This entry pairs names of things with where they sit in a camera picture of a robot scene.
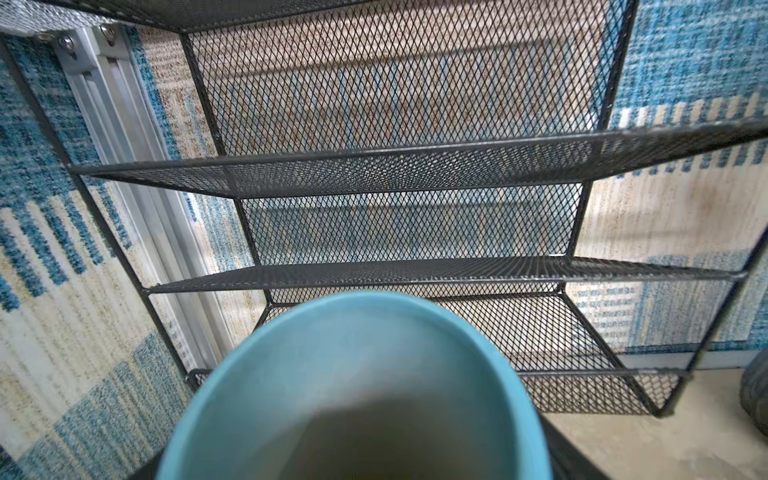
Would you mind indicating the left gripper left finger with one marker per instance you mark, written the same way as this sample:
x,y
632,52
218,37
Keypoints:
x,y
149,470

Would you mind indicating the red glass vase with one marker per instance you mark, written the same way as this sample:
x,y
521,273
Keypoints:
x,y
753,391

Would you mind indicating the black wire shelf rack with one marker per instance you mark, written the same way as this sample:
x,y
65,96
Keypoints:
x,y
447,146

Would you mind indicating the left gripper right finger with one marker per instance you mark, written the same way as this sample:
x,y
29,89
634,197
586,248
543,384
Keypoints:
x,y
568,463

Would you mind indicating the teal ceramic vase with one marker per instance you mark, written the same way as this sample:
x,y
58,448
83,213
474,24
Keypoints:
x,y
363,385

